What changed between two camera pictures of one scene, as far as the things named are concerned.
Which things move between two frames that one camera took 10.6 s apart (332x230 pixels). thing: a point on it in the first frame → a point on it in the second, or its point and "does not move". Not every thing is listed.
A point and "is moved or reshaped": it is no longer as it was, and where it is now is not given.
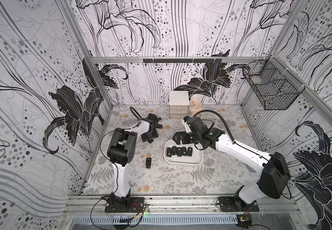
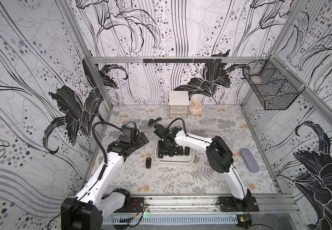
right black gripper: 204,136 → 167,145
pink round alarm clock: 195,106 does not move
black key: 189,151 is moved or reshaped
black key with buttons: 183,151 is moved or reshaped
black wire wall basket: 274,85 does not move
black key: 148,162 does not move
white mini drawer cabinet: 178,104 does not move
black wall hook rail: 181,60 does not move
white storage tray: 196,159 is moved or reshaped
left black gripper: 153,135 → 140,142
